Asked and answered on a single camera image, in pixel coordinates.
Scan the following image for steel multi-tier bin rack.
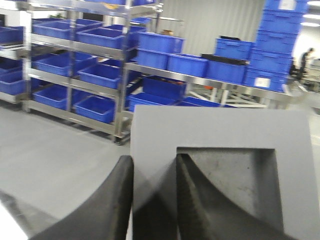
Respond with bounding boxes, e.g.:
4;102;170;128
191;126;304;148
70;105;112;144
0;0;163;145

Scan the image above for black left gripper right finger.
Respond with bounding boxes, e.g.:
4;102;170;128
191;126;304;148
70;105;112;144
176;153;291;240

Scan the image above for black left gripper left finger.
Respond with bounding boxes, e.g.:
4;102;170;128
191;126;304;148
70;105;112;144
33;155;134;240

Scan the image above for stacked blue crates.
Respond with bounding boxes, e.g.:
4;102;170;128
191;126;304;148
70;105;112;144
242;0;308;93

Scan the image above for gray square foam base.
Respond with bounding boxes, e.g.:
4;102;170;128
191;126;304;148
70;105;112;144
130;105;320;240

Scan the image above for steel low cart rack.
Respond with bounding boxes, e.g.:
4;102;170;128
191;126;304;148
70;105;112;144
124;63;308;109

